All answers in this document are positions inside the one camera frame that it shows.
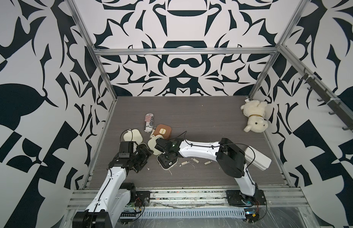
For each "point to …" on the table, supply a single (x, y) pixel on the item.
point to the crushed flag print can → (149, 122)
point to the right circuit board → (251, 215)
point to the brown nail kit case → (165, 130)
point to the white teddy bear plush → (255, 110)
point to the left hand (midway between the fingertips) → (149, 153)
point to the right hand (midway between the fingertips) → (163, 157)
